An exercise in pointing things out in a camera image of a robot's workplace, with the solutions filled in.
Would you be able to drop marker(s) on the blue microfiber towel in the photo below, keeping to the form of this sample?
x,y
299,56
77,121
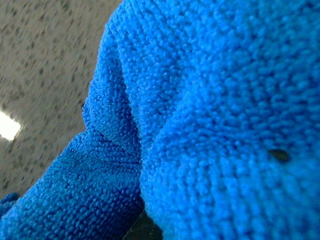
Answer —
x,y
205,114

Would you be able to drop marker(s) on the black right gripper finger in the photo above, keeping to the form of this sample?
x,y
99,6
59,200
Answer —
x,y
144,228

